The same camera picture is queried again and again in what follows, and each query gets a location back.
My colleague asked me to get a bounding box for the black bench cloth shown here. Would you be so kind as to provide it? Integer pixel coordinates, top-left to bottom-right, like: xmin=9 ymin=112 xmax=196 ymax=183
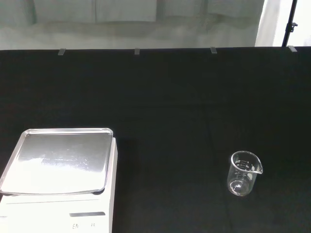
xmin=0 ymin=45 xmax=311 ymax=233

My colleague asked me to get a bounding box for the pale backdrop board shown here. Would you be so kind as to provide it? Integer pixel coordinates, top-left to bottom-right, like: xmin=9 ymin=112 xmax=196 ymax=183
xmin=0 ymin=0 xmax=268 ymax=50

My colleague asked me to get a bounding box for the white electronic balance steel pan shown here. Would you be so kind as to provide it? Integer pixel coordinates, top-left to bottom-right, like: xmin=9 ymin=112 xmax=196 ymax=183
xmin=0 ymin=126 xmax=119 ymax=233

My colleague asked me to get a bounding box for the black tripod stand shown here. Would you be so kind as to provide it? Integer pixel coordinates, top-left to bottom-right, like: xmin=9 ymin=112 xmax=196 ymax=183
xmin=281 ymin=0 xmax=299 ymax=47

